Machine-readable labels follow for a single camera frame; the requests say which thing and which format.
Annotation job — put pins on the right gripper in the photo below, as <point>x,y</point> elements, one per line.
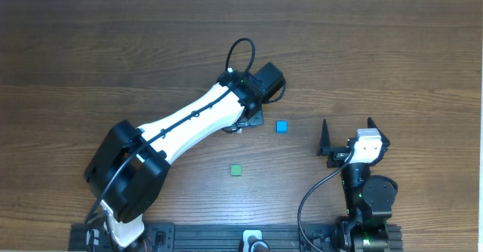
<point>335,159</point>

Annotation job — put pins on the blue cube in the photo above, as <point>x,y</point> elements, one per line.
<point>281,126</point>

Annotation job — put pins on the green cube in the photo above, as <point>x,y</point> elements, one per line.
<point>235,170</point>

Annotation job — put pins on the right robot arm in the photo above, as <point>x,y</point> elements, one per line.
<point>370,199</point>

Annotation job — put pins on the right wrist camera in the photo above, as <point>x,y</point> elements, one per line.
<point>366,144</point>

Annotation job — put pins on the mounting rail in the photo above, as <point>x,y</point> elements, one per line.
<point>211,238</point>

